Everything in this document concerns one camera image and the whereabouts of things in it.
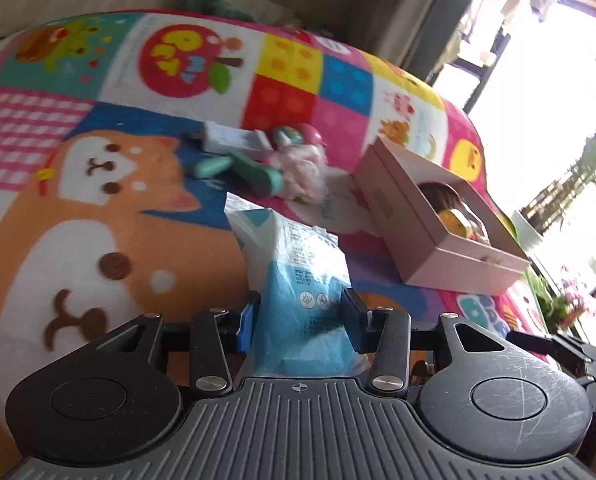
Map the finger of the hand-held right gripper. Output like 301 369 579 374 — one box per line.
507 329 596 383

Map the pink plastic toy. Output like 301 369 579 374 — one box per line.
272 123 327 155

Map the pink cardboard box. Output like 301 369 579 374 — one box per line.
353 137 532 294

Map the mint green oval case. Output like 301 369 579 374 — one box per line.
192 155 235 179

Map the pink lace cloth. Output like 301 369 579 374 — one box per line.
269 144 331 201

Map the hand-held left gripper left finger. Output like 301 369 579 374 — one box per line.
95 289 263 397

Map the white small box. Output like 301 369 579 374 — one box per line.
199 121 271 157

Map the teal oblong toy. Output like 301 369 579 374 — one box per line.
229 151 285 197

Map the white plant pot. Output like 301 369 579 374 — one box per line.
509 209 545 252

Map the pink flowering potted plant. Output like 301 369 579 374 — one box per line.
545 266 596 333

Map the green cloth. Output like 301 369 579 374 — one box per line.
182 0 259 23

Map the colourful printed blanket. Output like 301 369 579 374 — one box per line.
0 9 554 480

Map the blue and white tissue packet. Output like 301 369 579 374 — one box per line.
224 191 369 379

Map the yellow toy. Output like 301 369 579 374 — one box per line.
438 209 481 240

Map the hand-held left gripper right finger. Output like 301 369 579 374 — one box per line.
340 287 510 397

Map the brown round item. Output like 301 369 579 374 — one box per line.
418 182 473 217

